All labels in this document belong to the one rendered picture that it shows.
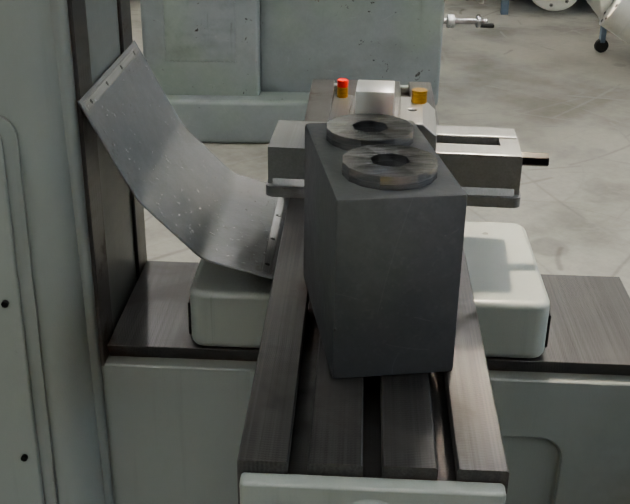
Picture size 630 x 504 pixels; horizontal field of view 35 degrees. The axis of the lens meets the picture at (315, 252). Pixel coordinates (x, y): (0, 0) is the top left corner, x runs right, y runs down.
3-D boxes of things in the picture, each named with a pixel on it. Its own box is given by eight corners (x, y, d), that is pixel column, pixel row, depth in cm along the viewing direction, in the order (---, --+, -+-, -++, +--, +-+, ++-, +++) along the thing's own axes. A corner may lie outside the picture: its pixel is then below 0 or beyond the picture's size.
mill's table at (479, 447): (429, 118, 196) (431, 79, 192) (507, 563, 84) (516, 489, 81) (312, 114, 197) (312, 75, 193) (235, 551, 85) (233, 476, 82)
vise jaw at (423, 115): (434, 124, 144) (436, 97, 142) (435, 152, 133) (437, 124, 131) (393, 122, 145) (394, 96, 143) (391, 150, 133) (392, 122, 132)
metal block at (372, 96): (393, 121, 141) (395, 80, 139) (392, 135, 136) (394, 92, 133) (356, 120, 142) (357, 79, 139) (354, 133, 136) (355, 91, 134)
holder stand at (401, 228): (405, 272, 116) (415, 107, 107) (454, 372, 96) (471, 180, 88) (303, 277, 115) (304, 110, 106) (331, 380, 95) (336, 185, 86)
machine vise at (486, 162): (511, 170, 147) (518, 98, 143) (520, 208, 134) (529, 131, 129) (278, 159, 150) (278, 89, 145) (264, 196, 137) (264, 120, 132)
